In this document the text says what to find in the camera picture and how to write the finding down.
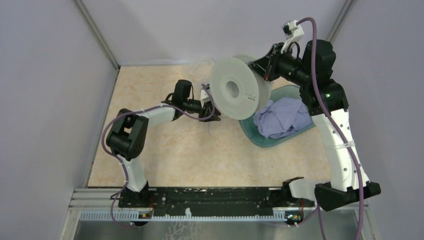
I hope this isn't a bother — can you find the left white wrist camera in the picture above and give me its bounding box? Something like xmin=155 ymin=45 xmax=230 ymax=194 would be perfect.
xmin=200 ymin=89 xmax=211 ymax=103

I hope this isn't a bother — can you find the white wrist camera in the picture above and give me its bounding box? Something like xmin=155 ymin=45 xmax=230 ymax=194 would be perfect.
xmin=200 ymin=89 xmax=211 ymax=103
xmin=280 ymin=20 xmax=305 ymax=54

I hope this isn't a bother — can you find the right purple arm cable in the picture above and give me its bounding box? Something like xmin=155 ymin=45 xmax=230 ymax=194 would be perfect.
xmin=296 ymin=17 xmax=365 ymax=240

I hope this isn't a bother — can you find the aluminium frame rail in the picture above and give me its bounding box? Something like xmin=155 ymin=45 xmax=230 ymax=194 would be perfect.
xmin=67 ymin=187 xmax=369 ymax=210

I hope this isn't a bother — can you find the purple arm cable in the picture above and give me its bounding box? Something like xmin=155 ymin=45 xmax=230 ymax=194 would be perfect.
xmin=100 ymin=83 xmax=216 ymax=229
xmin=296 ymin=17 xmax=365 ymax=240

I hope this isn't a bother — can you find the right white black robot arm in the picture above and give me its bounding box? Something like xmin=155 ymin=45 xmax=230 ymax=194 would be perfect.
xmin=248 ymin=40 xmax=382 ymax=212

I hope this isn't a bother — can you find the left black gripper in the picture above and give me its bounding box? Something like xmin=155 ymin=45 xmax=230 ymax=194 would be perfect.
xmin=183 ymin=98 xmax=221 ymax=123

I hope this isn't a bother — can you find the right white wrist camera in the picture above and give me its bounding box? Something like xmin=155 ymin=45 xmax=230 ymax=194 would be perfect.
xmin=280 ymin=20 xmax=305 ymax=54

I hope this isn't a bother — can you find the teal plastic basin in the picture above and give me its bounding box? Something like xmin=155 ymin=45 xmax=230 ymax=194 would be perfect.
xmin=239 ymin=85 xmax=315 ymax=148

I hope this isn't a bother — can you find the white slotted cable duct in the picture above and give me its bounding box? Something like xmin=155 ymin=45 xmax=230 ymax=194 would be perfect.
xmin=79 ymin=208 xmax=300 ymax=222

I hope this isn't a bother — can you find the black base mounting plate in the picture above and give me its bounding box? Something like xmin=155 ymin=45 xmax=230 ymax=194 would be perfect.
xmin=118 ymin=187 xmax=315 ymax=217

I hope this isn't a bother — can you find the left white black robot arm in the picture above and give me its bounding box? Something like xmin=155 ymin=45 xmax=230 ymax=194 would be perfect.
xmin=100 ymin=79 xmax=221 ymax=207

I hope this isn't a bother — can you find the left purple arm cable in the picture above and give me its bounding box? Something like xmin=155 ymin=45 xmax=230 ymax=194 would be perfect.
xmin=100 ymin=83 xmax=216 ymax=229

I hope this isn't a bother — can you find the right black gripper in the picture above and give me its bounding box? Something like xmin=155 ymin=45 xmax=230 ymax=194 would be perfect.
xmin=247 ymin=42 xmax=311 ymax=87

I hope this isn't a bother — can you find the white perforated cable spool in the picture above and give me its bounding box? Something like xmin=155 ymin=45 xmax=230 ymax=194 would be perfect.
xmin=209 ymin=54 xmax=272 ymax=120

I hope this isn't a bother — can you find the lavender cloth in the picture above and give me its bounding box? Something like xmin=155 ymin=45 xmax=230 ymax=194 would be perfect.
xmin=253 ymin=97 xmax=313 ymax=139

